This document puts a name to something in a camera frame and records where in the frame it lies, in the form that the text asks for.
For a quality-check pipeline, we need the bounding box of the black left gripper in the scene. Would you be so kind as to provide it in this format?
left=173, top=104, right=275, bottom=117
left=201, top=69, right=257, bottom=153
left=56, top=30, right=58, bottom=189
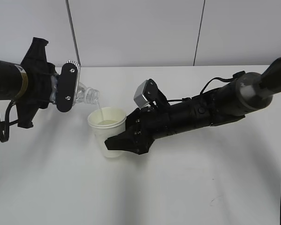
left=16, top=37, right=56, bottom=128

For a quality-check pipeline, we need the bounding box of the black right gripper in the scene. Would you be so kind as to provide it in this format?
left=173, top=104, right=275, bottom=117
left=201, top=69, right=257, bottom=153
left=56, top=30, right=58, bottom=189
left=104, top=107, right=175, bottom=155

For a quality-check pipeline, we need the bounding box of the white paper cup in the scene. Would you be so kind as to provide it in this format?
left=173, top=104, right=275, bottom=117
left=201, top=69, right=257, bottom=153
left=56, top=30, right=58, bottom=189
left=88, top=107, right=126, bottom=158

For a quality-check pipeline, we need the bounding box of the clear water bottle green label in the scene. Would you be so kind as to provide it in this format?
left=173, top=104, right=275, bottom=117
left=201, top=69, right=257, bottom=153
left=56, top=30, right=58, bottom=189
left=50, top=74, right=100, bottom=105

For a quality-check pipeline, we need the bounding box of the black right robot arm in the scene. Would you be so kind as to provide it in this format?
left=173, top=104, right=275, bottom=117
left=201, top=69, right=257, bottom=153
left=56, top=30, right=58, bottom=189
left=104, top=57, right=281, bottom=155

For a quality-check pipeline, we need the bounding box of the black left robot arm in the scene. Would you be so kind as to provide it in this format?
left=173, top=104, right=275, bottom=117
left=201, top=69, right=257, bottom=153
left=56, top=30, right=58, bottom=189
left=0, top=37, right=56, bottom=129

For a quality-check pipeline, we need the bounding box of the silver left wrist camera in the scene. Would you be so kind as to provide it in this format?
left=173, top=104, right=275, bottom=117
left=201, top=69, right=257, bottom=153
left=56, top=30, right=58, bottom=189
left=55, top=60, right=81, bottom=113

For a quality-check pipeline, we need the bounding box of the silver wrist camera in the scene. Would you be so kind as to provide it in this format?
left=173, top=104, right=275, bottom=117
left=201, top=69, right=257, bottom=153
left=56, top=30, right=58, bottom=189
left=55, top=60, right=81, bottom=113
left=133, top=79, right=170, bottom=111

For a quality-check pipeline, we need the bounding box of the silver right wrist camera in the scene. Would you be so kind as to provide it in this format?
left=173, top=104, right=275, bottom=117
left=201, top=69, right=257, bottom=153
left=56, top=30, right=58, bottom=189
left=133, top=79, right=170, bottom=111

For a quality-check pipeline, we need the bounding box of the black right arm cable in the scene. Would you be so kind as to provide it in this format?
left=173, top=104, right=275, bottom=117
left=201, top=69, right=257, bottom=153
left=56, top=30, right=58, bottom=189
left=166, top=70, right=246, bottom=104

